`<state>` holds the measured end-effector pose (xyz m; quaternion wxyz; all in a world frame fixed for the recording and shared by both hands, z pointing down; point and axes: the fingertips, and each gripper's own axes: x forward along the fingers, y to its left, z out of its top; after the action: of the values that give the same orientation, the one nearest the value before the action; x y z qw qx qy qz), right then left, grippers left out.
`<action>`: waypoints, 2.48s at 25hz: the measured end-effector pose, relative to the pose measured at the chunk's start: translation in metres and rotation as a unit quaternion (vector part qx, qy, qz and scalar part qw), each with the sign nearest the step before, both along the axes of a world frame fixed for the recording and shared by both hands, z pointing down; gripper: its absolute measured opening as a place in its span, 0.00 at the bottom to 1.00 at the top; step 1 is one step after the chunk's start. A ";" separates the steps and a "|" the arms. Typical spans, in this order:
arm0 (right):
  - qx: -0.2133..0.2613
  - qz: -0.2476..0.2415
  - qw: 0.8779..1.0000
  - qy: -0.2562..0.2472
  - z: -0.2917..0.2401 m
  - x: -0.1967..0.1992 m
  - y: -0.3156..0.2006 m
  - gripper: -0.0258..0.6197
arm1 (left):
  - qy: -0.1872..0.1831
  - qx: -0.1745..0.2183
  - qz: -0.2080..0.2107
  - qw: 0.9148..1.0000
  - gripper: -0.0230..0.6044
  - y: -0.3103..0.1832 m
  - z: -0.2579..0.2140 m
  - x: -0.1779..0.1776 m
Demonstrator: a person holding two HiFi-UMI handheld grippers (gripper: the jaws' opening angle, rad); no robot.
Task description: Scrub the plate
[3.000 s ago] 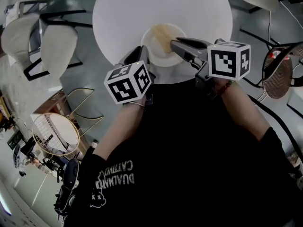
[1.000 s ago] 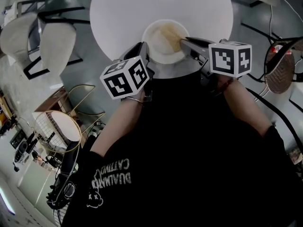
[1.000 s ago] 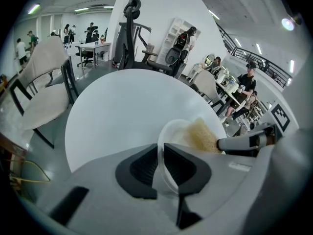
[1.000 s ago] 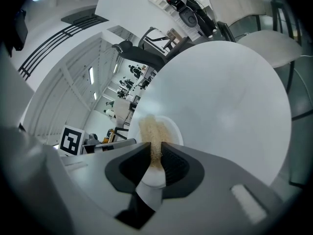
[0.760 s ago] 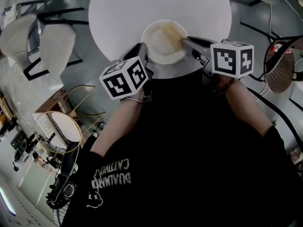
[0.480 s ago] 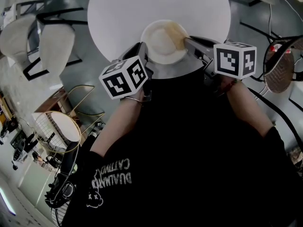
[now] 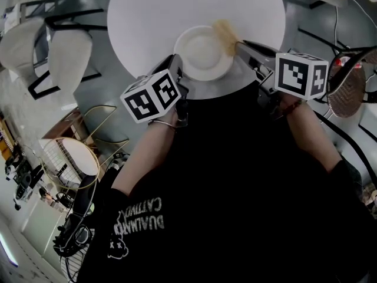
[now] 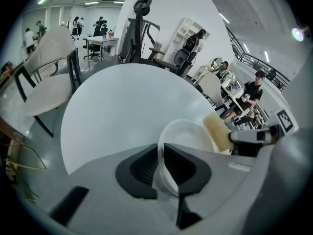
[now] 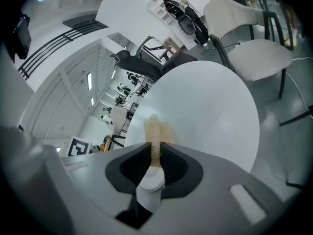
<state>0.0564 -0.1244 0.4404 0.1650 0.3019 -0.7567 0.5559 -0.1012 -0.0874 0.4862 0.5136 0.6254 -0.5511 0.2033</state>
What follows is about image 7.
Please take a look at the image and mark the gold wire stool white seat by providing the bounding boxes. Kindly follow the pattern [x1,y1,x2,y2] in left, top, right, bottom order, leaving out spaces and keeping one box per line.
[39,104,130,190]

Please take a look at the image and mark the brown wicker chair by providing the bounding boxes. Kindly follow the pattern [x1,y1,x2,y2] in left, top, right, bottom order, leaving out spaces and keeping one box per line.
[297,27,377,176]

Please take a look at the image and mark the plastic bottle red label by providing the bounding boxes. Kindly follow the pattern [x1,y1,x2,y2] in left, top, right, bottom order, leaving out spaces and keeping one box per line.
[335,56,362,70]

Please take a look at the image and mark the person's right forearm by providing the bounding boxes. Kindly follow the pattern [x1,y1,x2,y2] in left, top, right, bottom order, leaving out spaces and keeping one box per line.
[279,94,344,173]

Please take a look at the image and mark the wooden cabinet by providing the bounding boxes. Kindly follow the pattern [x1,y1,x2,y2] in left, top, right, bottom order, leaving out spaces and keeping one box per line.
[42,107,95,147]

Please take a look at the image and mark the beaded bracelet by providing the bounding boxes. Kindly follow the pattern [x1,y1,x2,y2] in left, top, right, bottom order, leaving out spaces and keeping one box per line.
[282,98,307,114]

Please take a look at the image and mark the white desk black frame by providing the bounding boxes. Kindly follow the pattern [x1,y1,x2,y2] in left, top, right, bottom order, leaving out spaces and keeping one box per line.
[0,0,64,34]

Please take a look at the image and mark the person's black printed shirt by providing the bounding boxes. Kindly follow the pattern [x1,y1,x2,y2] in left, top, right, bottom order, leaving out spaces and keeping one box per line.
[75,84,377,283]

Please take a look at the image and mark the round white table gold legs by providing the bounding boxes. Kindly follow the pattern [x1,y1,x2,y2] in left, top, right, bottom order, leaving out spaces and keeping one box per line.
[107,0,286,100]

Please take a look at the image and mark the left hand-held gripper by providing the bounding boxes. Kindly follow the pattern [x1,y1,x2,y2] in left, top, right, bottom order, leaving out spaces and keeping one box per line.
[120,54,189,128]

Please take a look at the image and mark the white cable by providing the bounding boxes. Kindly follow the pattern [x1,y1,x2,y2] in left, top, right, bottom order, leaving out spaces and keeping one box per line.
[334,0,377,58]

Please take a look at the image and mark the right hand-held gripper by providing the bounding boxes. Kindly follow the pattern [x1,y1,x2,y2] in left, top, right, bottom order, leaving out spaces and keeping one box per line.
[236,40,329,120]

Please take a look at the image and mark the person's left forearm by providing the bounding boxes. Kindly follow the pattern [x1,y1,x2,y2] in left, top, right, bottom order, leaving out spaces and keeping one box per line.
[111,110,177,197]

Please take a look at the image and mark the white plate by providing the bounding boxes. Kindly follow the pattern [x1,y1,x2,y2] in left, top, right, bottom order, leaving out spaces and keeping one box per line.
[173,25,235,81]

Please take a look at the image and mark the yellow sponge cloth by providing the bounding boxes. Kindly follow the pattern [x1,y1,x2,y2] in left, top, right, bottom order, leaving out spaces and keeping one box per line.
[212,18,240,57]

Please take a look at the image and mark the silver bangle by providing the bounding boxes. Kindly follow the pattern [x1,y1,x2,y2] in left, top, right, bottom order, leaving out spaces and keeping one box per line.
[147,119,177,129]

